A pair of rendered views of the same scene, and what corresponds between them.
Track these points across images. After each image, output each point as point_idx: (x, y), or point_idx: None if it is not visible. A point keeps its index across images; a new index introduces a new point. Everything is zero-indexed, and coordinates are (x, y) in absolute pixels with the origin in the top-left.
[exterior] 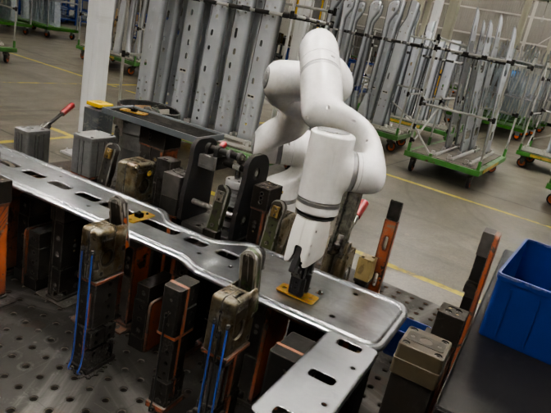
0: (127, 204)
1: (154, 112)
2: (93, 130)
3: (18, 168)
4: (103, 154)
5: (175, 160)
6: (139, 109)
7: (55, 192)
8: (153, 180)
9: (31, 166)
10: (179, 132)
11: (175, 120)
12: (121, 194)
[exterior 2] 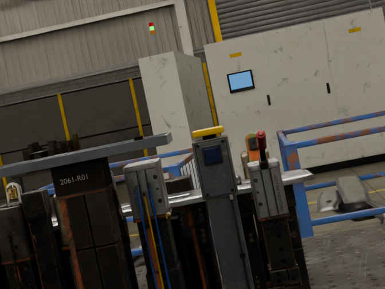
0: (6, 190)
1: (116, 145)
2: (154, 160)
3: (197, 192)
4: (115, 183)
5: (25, 192)
6: (148, 141)
7: (121, 204)
8: (57, 220)
9: (196, 194)
10: (27, 160)
11: (70, 156)
12: (10, 183)
